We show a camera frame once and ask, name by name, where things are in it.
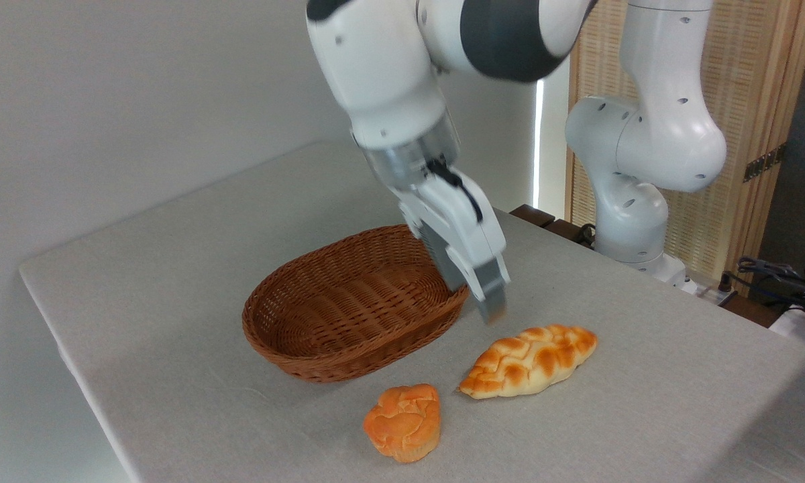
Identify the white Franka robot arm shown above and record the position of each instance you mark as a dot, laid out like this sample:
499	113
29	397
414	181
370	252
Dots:
389	74

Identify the brown wicker basket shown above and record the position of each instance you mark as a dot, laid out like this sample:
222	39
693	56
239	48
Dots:
295	335

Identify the dark metal screen hinge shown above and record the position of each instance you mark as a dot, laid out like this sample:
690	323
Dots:
765	162

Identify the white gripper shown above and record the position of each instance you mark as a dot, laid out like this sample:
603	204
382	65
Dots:
466	225

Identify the long braided bread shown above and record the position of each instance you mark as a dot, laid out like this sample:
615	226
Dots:
530	362

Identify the round orange bread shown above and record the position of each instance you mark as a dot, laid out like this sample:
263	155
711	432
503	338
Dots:
402	422

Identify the grey tablecloth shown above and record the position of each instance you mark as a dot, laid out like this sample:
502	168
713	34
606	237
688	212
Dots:
174	302

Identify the dark brown wooden block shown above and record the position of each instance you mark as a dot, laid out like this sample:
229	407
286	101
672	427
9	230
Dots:
533	215
567	231

